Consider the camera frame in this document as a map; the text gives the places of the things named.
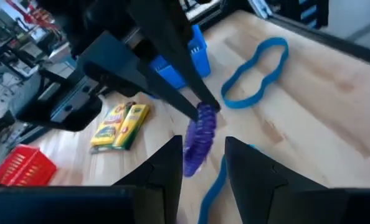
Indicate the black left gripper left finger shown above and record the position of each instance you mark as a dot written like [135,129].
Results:
[126,205]

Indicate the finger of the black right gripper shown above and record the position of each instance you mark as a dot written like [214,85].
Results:
[119,68]
[178,46]

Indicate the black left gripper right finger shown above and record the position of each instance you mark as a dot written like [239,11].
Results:
[281,202]

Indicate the blue plastic basket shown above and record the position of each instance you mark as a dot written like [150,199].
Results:
[200,59]

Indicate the blue elastic band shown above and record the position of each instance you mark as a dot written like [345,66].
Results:
[238,104]
[210,199]

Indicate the red plastic basket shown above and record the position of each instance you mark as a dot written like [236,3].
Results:
[23,168]

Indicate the black aluminium rig frame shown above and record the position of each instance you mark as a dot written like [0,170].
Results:
[328,39]

